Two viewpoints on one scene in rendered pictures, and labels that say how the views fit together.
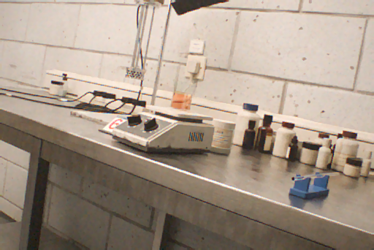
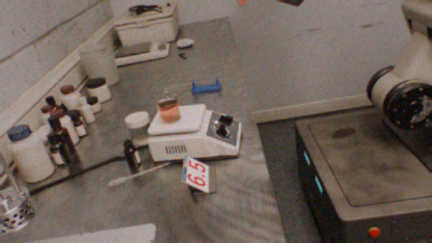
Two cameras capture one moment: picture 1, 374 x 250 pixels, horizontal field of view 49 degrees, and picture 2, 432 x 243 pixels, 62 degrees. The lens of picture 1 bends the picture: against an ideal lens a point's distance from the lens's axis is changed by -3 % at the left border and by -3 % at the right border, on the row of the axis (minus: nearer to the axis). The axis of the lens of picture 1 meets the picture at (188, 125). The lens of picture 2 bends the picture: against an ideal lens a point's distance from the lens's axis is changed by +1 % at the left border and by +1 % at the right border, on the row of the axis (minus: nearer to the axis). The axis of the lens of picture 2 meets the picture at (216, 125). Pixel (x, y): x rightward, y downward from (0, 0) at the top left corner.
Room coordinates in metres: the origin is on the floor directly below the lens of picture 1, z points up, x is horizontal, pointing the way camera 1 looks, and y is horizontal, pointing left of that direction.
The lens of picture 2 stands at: (1.32, 0.71, 1.19)
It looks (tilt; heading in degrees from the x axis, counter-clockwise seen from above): 28 degrees down; 238
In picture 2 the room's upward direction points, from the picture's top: 11 degrees counter-clockwise
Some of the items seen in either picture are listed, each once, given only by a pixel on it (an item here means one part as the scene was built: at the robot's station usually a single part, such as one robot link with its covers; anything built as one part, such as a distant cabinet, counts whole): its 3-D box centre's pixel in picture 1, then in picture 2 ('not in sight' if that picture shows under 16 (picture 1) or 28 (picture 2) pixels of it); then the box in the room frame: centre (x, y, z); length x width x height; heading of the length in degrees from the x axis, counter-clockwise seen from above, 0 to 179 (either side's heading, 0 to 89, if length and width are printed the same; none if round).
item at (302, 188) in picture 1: (311, 184); (205, 84); (0.73, -0.23, 0.77); 0.10 x 0.03 x 0.04; 139
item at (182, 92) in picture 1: (181, 95); (169, 105); (1.00, 0.03, 0.87); 0.06 x 0.05 x 0.08; 124
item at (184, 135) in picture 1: (168, 130); (192, 133); (0.97, 0.04, 0.79); 0.22 x 0.13 x 0.08; 136
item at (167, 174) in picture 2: not in sight; (165, 173); (1.08, 0.09, 0.76); 0.06 x 0.06 x 0.02
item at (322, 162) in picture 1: (324, 153); (86, 110); (1.09, -0.37, 0.79); 0.03 x 0.03 x 0.08
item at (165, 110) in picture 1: (179, 112); (177, 119); (0.98, 0.03, 0.83); 0.12 x 0.12 x 0.01; 46
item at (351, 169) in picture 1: (353, 167); (93, 104); (1.05, -0.44, 0.77); 0.04 x 0.04 x 0.04
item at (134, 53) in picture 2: not in sight; (141, 52); (0.66, -0.86, 0.77); 0.26 x 0.19 x 0.05; 147
